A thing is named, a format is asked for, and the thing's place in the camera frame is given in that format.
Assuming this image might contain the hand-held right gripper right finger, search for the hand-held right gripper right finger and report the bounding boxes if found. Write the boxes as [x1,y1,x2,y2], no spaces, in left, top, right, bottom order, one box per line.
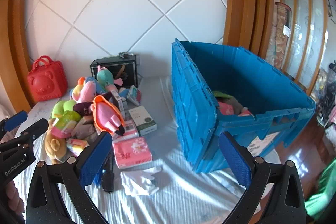
[218,132,307,224]

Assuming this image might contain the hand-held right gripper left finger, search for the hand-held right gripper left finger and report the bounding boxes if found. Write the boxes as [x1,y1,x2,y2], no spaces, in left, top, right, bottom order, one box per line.
[25,131,113,224]

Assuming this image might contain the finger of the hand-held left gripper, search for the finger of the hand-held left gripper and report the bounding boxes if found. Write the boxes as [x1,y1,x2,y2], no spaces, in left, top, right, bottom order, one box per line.
[0,118,49,153]
[0,111,28,135]

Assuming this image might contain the blue plastic crate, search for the blue plastic crate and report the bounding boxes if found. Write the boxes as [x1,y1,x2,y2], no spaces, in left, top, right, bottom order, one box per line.
[171,38,316,174]

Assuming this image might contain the person's left hand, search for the person's left hand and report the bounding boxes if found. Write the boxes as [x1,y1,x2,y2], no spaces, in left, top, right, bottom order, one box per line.
[5,181,25,216]

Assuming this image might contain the yellow and pink packet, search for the yellow and pink packet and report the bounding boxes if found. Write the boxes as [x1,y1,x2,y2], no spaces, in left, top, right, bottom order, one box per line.
[66,138,90,157]

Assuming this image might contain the brown teddy plush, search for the brown teddy plush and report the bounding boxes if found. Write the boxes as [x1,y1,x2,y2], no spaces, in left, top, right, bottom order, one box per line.
[45,119,67,164]

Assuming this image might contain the green tissue pack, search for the green tissue pack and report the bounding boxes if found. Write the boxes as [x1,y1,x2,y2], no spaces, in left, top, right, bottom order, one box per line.
[56,111,82,130]

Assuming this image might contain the yellow-green plush toy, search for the yellow-green plush toy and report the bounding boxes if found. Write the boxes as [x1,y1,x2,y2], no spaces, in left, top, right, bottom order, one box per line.
[52,101,79,119]

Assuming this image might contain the pink floral tissue pack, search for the pink floral tissue pack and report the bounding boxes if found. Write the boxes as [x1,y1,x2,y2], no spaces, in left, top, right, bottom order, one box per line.
[113,137,153,169]

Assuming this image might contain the pink and white barcode box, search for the pink and white barcode box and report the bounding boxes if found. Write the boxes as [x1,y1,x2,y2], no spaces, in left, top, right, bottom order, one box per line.
[115,120,138,140]

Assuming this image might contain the red bear-face case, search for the red bear-face case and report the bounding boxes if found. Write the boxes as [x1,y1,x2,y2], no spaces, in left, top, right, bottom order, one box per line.
[28,55,68,102]

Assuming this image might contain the dark purple pouch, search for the dark purple pouch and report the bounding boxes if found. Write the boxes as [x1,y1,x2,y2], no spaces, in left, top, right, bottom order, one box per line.
[73,102,95,117]

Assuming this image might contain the white cloth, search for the white cloth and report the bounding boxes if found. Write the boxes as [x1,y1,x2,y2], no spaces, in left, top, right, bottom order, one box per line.
[121,168,163,197]

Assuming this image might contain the grey plush toy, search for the grey plush toy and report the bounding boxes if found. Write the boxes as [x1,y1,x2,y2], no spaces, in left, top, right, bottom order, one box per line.
[228,97,248,114]

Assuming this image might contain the white and green box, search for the white and green box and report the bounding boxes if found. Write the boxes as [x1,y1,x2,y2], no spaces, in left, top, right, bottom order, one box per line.
[128,105,157,136]

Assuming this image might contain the pink and white plush toy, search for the pink and white plush toy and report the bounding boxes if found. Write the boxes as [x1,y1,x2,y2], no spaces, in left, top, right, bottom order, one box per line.
[70,77,99,104]

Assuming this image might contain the teal and white packet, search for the teal and white packet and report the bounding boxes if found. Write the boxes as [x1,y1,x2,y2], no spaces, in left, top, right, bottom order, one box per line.
[127,85,142,106]

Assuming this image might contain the white striped bed sheet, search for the white striped bed sheet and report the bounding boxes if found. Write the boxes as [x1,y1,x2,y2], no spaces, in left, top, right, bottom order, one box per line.
[13,74,279,224]

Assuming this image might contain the black box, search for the black box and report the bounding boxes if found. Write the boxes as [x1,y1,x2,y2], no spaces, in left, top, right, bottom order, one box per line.
[91,53,139,88]

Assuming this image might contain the green garment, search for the green garment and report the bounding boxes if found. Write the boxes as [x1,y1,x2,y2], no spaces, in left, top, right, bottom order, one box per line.
[304,164,336,222]

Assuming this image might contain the patterned rolled carpet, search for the patterned rolled carpet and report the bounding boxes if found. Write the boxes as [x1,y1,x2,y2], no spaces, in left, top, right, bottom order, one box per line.
[265,2,293,69]

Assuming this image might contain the wooden glass partition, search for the wooden glass partition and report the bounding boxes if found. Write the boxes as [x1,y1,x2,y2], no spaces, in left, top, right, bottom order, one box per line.
[274,0,332,96]

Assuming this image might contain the wooden headboard frame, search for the wooden headboard frame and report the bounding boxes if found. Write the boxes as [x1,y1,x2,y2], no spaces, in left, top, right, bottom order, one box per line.
[0,0,275,109]

